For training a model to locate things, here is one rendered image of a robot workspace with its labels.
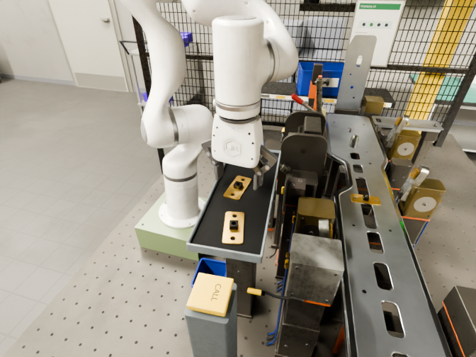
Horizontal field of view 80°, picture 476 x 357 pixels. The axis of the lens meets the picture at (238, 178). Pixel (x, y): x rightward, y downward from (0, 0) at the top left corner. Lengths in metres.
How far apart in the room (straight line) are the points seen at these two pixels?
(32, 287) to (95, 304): 1.18
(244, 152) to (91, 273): 0.79
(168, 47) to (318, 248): 0.64
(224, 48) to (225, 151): 0.20
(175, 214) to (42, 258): 1.45
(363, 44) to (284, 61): 0.99
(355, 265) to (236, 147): 0.40
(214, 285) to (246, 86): 0.33
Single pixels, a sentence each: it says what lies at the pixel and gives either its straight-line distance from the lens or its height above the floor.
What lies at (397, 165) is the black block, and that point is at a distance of 1.20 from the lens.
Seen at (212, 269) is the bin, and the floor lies 0.74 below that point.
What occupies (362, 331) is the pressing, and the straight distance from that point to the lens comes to 0.67.
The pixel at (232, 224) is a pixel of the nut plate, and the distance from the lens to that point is 0.56.
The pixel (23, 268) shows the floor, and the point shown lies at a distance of 2.40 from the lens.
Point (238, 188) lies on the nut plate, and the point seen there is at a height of 1.16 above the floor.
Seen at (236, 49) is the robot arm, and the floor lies 1.46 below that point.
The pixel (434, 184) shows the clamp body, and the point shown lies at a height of 1.05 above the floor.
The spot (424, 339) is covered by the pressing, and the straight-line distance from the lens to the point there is 0.71.
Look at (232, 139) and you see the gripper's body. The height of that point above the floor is 1.30.
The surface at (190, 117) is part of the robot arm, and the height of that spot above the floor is 1.20.
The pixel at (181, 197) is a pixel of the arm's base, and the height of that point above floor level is 0.92.
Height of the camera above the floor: 1.56
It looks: 36 degrees down
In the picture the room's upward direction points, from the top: straight up
